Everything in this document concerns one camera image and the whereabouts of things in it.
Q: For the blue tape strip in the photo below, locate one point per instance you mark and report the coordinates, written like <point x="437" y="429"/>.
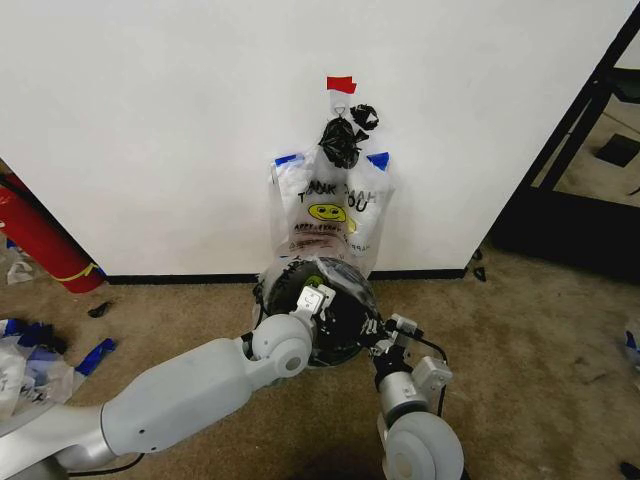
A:
<point x="380" y="159"/>
<point x="287" y="159"/>

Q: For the red fire extinguisher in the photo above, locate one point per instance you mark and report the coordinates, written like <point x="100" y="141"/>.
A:
<point x="45" y="235"/>

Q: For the red tape strip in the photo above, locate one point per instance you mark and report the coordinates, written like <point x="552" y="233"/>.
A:
<point x="342" y="84"/>

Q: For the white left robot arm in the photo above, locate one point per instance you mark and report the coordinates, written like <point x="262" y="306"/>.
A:
<point x="190" y="390"/>

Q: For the dark rectangular floor mat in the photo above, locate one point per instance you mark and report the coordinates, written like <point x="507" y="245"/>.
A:
<point x="619" y="149"/>

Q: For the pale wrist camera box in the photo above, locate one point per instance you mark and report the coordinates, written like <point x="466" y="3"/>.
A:
<point x="405" y="325"/>

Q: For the clear smiley thank-you bag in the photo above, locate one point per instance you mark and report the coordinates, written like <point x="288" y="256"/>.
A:
<point x="327" y="215"/>

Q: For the black glass door frame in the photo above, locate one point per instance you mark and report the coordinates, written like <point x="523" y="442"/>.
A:
<point x="550" y="220"/>

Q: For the crumpled black tape wad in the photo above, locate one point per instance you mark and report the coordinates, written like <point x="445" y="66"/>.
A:
<point x="365" y="116"/>

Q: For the black knotted bag top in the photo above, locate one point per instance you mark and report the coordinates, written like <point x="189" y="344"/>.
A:
<point x="340" y="142"/>

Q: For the small black plastic scrap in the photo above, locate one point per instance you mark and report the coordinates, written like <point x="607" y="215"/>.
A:
<point x="101" y="308"/>

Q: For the small metal wall hook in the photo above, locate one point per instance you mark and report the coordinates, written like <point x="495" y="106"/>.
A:
<point x="340" y="106"/>

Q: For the blue tape scrap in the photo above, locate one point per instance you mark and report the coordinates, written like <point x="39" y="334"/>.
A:
<point x="95" y="356"/>

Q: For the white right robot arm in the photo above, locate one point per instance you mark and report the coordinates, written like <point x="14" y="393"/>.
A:
<point x="417" y="440"/>

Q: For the blue and clear plastic scrap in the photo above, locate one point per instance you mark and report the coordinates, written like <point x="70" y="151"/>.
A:
<point x="633" y="347"/>

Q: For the black tape scraps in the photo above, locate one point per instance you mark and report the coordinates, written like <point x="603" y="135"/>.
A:
<point x="479" y="272"/>

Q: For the round black trash bin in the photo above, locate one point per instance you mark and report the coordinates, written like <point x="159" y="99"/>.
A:
<point x="350" y="325"/>

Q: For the small black floor object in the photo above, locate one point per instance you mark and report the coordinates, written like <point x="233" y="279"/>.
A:
<point x="631" y="470"/>

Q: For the pile of clear plastic bags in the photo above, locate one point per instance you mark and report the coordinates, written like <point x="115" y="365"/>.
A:
<point x="30" y="370"/>

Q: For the crumpled clear plastic scrap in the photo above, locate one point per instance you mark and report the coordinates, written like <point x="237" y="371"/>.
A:
<point x="19" y="270"/>

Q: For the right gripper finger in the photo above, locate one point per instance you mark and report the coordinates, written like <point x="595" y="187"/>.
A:
<point x="374" y="334"/>

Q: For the black baseboard strip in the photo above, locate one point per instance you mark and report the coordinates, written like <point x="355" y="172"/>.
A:
<point x="200" y="278"/>

